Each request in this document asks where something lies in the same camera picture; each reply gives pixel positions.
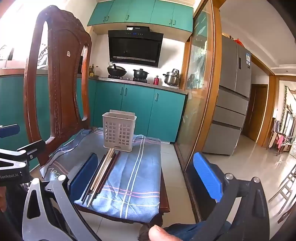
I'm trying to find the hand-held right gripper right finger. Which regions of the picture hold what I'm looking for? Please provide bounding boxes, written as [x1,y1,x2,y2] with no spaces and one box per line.
[192,152,271,241]

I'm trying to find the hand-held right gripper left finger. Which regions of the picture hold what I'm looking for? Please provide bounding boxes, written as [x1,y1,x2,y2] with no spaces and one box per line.
[22,152,102,241]

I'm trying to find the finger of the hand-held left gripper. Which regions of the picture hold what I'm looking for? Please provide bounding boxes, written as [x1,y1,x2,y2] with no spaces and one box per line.
[0,140,46,168]
[0,124,20,139]

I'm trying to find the black chopstick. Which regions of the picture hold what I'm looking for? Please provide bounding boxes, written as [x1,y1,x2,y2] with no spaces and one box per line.
[81,155,105,202]

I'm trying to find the white chopstick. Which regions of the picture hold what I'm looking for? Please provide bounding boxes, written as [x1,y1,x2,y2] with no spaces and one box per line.
[87,148,115,207]

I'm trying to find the bundle of mixed chopsticks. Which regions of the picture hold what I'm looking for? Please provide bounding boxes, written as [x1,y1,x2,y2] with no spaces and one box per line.
[81,148,121,207]

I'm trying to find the white plastic utensil basket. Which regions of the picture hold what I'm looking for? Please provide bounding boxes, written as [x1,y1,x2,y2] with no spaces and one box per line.
[102,110,136,152]

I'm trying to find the person's right hand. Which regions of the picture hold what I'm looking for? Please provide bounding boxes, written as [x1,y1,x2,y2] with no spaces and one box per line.
[149,226,184,241]

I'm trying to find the blue plaid cloth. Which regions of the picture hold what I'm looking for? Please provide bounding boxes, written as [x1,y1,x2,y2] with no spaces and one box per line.
[39,127,162,223]

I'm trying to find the person's jeans leg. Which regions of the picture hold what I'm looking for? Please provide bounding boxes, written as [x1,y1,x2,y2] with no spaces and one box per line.
[163,220,232,241]

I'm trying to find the grey refrigerator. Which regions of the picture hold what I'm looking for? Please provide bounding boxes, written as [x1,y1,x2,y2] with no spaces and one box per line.
[202,35,252,156]

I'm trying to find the white dish rack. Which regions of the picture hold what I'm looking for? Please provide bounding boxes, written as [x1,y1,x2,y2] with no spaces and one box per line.
[37,45,49,70]

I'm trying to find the metal folding rack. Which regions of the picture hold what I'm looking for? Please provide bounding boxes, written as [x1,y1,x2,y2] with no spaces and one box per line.
[268,164,296,209]

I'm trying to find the carved wooden chair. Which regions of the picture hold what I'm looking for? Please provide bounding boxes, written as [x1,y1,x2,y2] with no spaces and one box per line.
[23,5,170,232]

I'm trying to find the drying rack with clothes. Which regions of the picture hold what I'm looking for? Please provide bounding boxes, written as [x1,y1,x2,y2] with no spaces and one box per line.
[268,117,295,156]

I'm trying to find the brown wooden door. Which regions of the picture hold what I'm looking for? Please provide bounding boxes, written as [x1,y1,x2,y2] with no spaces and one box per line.
[242,84,269,142]

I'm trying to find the wood framed glass door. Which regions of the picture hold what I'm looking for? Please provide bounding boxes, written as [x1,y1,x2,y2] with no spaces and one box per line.
[174,0,222,223]

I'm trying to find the teal lower cabinets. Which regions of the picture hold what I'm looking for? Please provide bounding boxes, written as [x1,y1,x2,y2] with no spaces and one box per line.
[0,74,187,172]

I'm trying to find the teal cabinets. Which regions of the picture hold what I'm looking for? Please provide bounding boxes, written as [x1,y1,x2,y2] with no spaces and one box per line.
[87,0,193,33]
[0,74,187,172]

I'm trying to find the grey kitchen countertop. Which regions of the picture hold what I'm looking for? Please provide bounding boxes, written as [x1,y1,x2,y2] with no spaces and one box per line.
[0,67,188,95]

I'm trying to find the stainless steel pot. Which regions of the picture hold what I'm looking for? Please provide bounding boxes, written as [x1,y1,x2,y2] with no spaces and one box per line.
[163,69,181,87]

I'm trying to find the green vine garland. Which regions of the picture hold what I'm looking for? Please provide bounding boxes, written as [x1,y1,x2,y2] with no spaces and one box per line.
[281,85,289,126]

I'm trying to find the gas stove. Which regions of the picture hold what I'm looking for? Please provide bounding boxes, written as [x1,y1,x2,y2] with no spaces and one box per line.
[107,75,148,84]

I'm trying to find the black wok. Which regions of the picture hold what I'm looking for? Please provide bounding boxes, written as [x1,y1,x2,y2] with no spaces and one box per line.
[107,62,127,78]

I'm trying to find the black lidded pot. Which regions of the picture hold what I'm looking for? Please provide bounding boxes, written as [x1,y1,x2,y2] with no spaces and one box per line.
[133,68,149,80]

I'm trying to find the black range hood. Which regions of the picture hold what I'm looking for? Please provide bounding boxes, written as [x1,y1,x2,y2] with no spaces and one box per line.
[108,25,164,68]

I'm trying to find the teal upper cabinets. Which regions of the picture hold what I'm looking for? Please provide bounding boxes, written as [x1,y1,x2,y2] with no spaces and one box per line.
[87,0,193,33]

